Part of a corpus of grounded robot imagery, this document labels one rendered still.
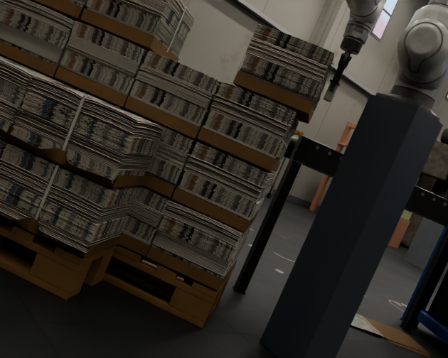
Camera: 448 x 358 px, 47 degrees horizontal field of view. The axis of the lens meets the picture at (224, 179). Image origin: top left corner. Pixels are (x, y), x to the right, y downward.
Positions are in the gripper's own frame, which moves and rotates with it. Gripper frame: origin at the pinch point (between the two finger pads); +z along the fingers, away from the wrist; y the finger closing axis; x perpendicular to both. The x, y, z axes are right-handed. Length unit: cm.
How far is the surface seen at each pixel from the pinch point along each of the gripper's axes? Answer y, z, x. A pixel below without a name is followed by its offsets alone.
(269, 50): 18.7, -2.4, -24.7
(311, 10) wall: -693, -222, -93
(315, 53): 18.1, -7.2, -9.8
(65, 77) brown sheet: 19, 34, -90
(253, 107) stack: 18.0, 17.7, -21.9
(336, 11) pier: -707, -238, -54
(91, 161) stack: 48, 54, -57
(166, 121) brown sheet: 19, 34, -48
